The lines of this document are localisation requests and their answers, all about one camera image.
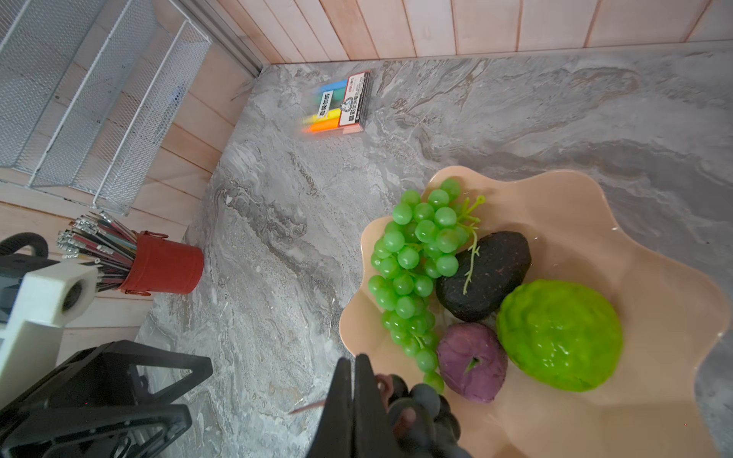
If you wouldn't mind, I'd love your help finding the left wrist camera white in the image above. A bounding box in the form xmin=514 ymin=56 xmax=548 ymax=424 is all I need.
xmin=1 ymin=263 xmax=98 ymax=406

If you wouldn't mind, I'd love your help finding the dark purple fake grape bunch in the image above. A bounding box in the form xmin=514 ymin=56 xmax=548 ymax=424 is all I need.
xmin=375 ymin=374 xmax=471 ymax=457

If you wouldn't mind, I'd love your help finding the black fake avocado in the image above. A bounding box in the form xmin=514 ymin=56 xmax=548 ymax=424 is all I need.
xmin=435 ymin=231 xmax=532 ymax=323

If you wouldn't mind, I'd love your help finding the black corrugated cable hose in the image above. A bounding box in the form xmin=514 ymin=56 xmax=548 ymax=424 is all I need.
xmin=0 ymin=231 xmax=50 ymax=259

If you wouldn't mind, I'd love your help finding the purple fake fig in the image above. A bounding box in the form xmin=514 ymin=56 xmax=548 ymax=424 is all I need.
xmin=437 ymin=323 xmax=509 ymax=404

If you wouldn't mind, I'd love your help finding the green bumpy fake fruit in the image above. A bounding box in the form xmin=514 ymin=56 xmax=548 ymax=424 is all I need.
xmin=496 ymin=280 xmax=623 ymax=392

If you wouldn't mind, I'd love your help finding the white wire mesh shelf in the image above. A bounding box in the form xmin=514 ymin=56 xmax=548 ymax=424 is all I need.
xmin=1 ymin=0 xmax=212 ymax=215

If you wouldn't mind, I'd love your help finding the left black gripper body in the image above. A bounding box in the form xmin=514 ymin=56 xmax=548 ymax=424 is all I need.
xmin=1 ymin=254 xmax=213 ymax=457

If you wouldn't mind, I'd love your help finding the pack of coloured highlighters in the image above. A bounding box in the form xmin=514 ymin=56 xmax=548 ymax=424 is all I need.
xmin=301 ymin=71 xmax=373 ymax=135

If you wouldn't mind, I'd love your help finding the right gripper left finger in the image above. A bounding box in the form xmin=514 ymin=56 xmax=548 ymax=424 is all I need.
xmin=307 ymin=358 xmax=354 ymax=458

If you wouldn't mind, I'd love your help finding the green fake grape bunch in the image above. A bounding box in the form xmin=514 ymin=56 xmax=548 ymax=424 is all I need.
xmin=368 ymin=177 xmax=486 ymax=393

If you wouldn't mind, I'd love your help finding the red pencil cup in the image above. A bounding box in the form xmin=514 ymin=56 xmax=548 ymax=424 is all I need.
xmin=119 ymin=231 xmax=204 ymax=296

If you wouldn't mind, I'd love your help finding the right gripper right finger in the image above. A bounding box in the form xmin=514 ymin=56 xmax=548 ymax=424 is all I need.
xmin=351 ymin=354 xmax=404 ymax=458

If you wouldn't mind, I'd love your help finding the bundle of pencils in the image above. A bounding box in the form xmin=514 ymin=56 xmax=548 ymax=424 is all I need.
xmin=57 ymin=211 xmax=140 ymax=292

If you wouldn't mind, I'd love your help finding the pink scalloped fruit bowl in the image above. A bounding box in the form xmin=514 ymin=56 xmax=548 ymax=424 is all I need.
xmin=339 ymin=165 xmax=731 ymax=458

